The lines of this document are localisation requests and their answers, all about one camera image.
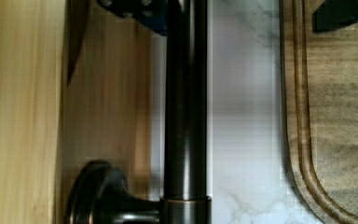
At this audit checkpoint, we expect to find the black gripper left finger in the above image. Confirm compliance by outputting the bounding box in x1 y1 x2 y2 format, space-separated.
96 0 167 36

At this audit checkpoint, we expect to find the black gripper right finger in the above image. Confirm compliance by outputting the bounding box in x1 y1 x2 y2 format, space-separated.
312 0 358 33

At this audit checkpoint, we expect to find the bamboo drawer box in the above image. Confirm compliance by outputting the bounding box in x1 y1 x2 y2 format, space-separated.
0 0 153 224

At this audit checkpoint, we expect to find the black drawer handle bar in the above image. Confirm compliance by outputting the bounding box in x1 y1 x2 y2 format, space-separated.
64 0 212 224

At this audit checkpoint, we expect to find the dark wooden tray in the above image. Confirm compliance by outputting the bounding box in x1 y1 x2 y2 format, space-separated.
280 0 358 224

